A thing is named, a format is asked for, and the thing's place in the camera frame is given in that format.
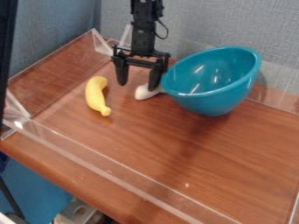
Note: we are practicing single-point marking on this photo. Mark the white mushroom with red cap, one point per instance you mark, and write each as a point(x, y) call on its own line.
point(143, 93)

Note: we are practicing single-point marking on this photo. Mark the grey metal bracket under table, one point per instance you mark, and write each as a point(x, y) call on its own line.
point(79, 213)

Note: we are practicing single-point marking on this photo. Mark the clear acrylic barrier frame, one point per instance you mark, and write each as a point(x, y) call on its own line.
point(153, 164)

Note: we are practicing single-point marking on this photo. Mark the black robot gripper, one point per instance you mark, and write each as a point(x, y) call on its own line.
point(140, 54)

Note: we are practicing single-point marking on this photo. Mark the blue plastic bowl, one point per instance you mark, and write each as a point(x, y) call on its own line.
point(209, 82)

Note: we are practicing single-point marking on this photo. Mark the yellow toy banana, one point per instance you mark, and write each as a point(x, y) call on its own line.
point(93, 95)

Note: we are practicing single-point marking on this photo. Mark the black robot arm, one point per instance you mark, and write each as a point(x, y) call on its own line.
point(147, 11)

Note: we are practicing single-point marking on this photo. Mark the black stand leg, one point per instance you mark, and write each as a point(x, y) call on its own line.
point(9, 198)

